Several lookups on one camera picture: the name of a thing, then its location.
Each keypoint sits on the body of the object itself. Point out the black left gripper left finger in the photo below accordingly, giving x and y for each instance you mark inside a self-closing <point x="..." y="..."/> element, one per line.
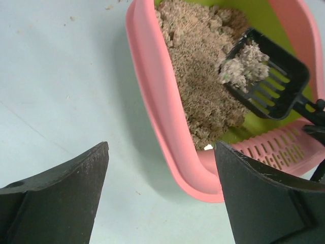
<point x="58" y="205"/>

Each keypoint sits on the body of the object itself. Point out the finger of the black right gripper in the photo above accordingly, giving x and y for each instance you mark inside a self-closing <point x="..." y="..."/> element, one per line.
<point x="316" y="132"/>

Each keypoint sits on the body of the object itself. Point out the black slotted litter scoop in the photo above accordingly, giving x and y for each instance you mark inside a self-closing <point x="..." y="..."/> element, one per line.
<point x="275" y="96"/>

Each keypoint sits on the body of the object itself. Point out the beige cat litter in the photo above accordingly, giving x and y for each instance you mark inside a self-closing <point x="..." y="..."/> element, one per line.
<point x="198" y="38"/>

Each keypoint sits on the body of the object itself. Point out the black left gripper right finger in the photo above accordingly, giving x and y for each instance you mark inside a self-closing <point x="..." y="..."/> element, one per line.
<point x="266" y="205"/>

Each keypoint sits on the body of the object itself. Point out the grey litter clump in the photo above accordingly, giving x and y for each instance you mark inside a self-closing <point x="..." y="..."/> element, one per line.
<point x="248" y="67"/>

